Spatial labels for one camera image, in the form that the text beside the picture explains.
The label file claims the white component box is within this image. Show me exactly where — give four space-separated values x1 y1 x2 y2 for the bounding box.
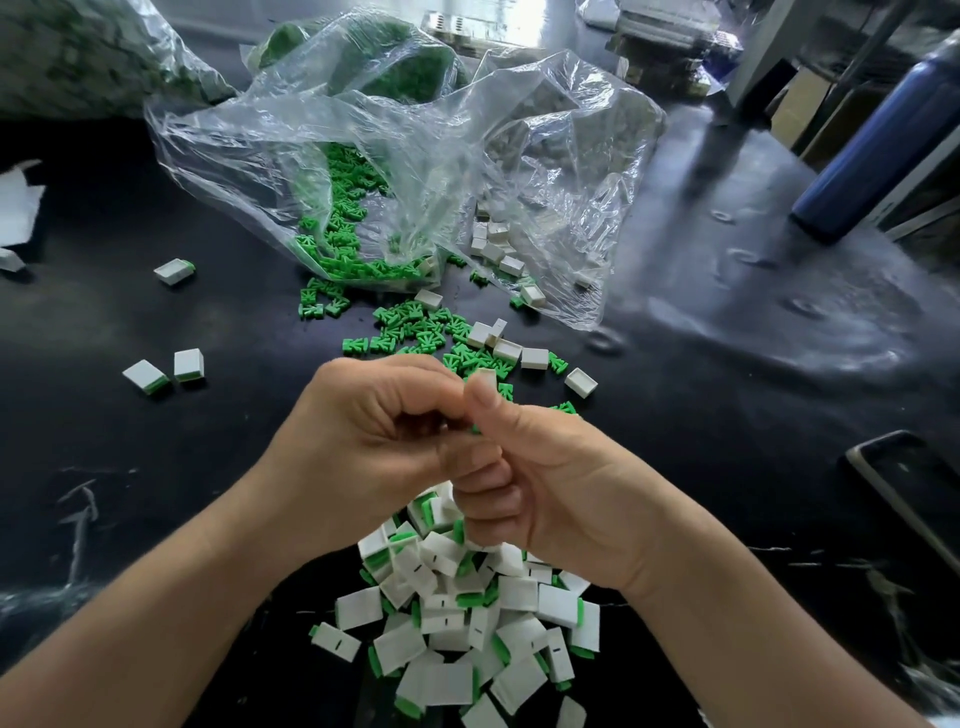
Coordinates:
423 12 519 47

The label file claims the white metal frame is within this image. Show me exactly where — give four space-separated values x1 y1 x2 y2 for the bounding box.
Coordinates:
727 0 960 149

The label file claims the white paper sheet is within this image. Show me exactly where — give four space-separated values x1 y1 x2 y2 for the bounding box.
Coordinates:
0 162 47 249

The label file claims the grey machine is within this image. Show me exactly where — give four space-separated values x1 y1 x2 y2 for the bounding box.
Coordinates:
607 0 744 99

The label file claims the pile of green clips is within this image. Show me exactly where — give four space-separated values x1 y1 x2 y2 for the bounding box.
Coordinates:
292 142 579 417

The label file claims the black smartphone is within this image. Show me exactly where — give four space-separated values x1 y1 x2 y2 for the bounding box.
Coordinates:
846 430 960 579

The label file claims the plastic bag full of green pieces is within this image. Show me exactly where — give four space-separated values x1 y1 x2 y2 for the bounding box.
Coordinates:
243 15 459 107

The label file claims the blue cylinder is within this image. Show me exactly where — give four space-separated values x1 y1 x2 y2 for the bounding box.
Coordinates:
790 37 960 245

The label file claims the large bag of assembled pieces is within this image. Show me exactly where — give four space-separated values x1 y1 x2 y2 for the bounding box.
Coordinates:
0 0 234 119

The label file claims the brown cardboard box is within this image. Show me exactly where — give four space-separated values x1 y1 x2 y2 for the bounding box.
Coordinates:
771 72 842 152

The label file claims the clear plastic bag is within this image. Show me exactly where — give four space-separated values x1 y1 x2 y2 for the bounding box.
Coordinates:
144 12 668 332

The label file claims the pile of assembled white-green pieces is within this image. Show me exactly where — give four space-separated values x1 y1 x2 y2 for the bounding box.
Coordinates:
333 480 602 728

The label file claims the person's right hand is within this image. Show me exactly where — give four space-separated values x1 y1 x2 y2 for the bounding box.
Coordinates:
447 372 714 602

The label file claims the person's left forearm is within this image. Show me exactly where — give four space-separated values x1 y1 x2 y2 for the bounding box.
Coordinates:
0 502 317 728

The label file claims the person's left hand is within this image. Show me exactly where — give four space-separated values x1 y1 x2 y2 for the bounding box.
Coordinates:
240 354 504 569

